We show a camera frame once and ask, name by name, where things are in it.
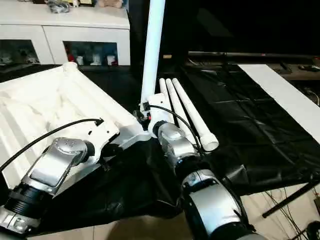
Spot white plastic table top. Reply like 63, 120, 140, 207
0, 62, 153, 196

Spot black case with gold label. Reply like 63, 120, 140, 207
128, 0, 193, 73

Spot red white small bottle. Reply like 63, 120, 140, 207
66, 47, 77, 63

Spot black mat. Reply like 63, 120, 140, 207
0, 62, 320, 236

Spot white cabinet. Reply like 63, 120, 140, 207
0, 0, 131, 67

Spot tan plush toy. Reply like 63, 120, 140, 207
98, 0, 124, 8

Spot black long bar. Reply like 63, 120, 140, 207
187, 51, 320, 61

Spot white flat sheet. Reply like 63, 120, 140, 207
237, 64, 320, 145

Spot black stand leg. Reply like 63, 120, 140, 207
261, 179, 320, 219

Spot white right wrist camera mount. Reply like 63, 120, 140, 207
146, 92, 174, 139

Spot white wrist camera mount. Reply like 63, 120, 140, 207
146, 92, 174, 139
84, 119, 120, 166

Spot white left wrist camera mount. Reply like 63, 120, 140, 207
84, 119, 120, 166

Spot thin floor cables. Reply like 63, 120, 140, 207
264, 186, 320, 240

